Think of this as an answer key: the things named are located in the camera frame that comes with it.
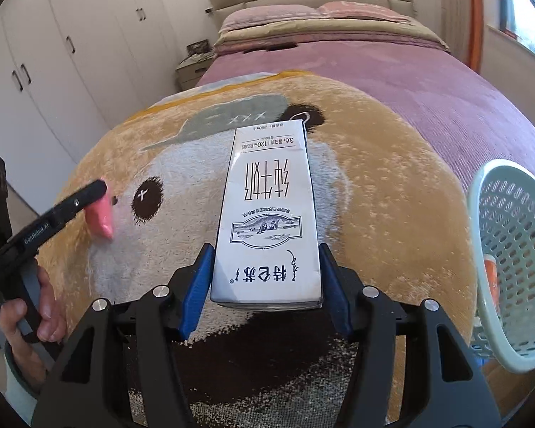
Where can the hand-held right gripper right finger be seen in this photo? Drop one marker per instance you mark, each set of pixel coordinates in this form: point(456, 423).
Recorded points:
point(336, 294)

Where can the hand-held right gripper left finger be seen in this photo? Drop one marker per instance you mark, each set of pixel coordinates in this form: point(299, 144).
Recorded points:
point(196, 294)

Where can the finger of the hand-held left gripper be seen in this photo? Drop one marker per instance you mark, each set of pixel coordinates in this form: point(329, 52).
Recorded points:
point(82, 198)

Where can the white milk carton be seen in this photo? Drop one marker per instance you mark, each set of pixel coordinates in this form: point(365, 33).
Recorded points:
point(267, 214)

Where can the light green plastic basket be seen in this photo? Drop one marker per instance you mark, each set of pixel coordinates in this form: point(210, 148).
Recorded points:
point(475, 223)

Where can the person's left hand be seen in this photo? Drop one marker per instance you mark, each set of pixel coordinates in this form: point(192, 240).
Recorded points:
point(51, 312)

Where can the brown printed blanket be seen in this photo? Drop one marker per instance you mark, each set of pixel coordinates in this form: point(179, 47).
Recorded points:
point(383, 196)

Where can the white wardrobe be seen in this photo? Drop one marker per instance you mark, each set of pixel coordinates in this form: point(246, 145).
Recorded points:
point(71, 44)

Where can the orange and white box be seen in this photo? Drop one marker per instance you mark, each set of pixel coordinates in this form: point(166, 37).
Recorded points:
point(492, 281)

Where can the beige nightstand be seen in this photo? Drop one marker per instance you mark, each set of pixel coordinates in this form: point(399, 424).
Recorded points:
point(194, 71)

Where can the pink bedspread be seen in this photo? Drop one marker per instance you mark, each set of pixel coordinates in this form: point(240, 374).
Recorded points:
point(450, 98)

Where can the pink pillow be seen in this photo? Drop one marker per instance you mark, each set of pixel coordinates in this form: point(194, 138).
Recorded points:
point(365, 10)
point(267, 17)

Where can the beige folded quilt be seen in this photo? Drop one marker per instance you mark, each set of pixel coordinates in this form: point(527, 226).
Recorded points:
point(339, 33)

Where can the white curtain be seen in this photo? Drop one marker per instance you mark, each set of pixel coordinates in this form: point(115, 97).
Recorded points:
point(457, 9)

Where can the orange curtain strip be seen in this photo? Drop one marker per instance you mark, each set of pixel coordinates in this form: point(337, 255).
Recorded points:
point(475, 13)

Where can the dark picture frame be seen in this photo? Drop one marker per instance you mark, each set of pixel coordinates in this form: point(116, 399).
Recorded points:
point(199, 47)

